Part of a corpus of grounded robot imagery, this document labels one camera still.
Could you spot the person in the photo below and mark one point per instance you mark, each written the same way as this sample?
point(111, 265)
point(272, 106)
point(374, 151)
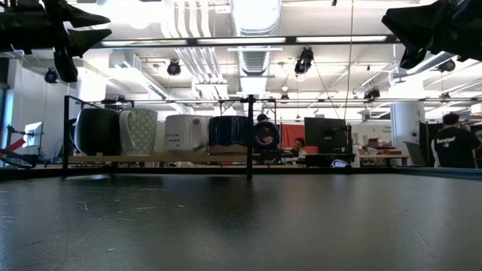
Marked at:
point(453, 145)
point(262, 117)
point(297, 150)

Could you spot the black table mat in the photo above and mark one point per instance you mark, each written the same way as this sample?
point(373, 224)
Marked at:
point(226, 226)

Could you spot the black ceiling spotlight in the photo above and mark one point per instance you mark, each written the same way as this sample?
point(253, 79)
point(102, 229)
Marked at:
point(304, 60)
point(51, 76)
point(173, 68)
point(372, 93)
point(447, 66)

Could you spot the wooden shelf with black posts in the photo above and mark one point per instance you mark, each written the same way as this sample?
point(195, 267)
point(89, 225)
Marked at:
point(169, 159)

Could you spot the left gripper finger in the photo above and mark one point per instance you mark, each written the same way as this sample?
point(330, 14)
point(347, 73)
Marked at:
point(86, 17)
point(88, 39)

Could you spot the white mug with green inside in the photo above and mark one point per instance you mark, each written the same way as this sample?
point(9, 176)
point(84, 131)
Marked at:
point(186, 133)

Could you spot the black aluminium table frame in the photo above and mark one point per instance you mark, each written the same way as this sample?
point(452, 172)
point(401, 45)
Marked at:
point(301, 170)

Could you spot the black monitor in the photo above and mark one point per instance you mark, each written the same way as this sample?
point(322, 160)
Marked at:
point(325, 135)

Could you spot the silver ceiling air duct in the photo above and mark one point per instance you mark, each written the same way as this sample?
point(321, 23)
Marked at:
point(256, 60)

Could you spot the white monitor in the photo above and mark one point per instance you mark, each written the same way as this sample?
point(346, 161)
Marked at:
point(34, 134)

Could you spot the red partition panel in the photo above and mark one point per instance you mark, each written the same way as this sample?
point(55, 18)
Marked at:
point(291, 133)

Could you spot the wooden desk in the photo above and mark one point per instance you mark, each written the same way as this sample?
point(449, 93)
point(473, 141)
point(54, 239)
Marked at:
point(384, 156)

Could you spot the dark teal round mug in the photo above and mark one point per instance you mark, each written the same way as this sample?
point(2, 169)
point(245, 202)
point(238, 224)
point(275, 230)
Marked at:
point(98, 131)

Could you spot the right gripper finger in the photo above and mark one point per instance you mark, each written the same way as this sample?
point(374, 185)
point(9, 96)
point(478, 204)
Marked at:
point(412, 58)
point(418, 24)

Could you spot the grey textured blue rimmed mug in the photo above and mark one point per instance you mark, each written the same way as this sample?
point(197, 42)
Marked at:
point(141, 131)

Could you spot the glossy dark blue mug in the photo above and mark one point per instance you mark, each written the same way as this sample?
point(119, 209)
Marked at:
point(229, 130)

